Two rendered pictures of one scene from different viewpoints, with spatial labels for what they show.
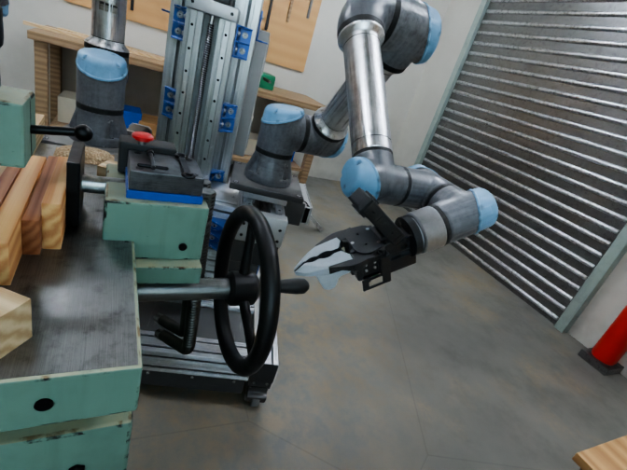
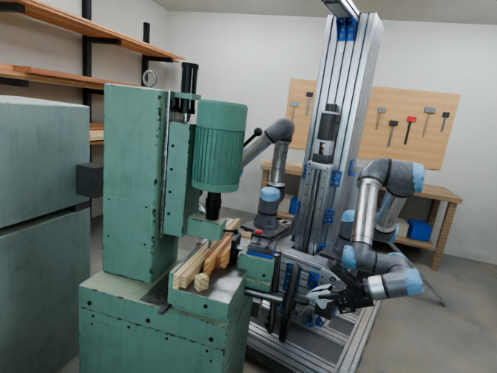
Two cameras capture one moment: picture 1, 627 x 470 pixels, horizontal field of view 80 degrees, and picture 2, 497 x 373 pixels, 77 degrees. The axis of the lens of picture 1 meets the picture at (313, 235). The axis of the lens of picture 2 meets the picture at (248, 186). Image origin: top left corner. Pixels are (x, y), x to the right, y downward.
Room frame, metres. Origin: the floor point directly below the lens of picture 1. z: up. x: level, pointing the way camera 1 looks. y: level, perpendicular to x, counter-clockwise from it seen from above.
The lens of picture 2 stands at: (-0.35, -0.51, 1.49)
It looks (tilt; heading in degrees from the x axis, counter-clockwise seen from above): 14 degrees down; 45
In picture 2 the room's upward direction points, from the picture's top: 7 degrees clockwise
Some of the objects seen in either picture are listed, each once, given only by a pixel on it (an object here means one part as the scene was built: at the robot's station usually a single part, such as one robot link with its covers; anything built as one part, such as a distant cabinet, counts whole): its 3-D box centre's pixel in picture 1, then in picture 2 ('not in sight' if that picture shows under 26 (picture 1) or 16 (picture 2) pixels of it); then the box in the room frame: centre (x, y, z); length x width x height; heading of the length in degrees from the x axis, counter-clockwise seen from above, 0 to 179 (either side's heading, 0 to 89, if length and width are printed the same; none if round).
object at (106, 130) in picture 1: (99, 121); (266, 217); (1.01, 0.67, 0.87); 0.15 x 0.15 x 0.10
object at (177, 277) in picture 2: not in sight; (209, 246); (0.40, 0.43, 0.92); 0.60 x 0.02 x 0.05; 32
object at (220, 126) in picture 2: not in sight; (219, 146); (0.36, 0.38, 1.35); 0.18 x 0.18 x 0.31
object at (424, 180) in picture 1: (420, 189); (392, 266); (0.73, -0.17, 1.03); 0.11 x 0.11 x 0.08; 29
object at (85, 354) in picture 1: (89, 233); (237, 265); (0.47, 0.32, 0.87); 0.61 x 0.30 x 0.06; 32
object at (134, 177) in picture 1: (160, 166); (262, 243); (0.52, 0.25, 0.99); 0.13 x 0.11 x 0.06; 32
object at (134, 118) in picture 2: not in sight; (144, 183); (0.20, 0.62, 1.16); 0.22 x 0.22 x 0.72; 32
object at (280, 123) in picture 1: (282, 128); (353, 223); (1.15, 0.19, 0.98); 0.13 x 0.12 x 0.14; 119
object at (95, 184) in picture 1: (100, 185); (242, 248); (0.48, 0.31, 0.95); 0.09 x 0.07 x 0.09; 32
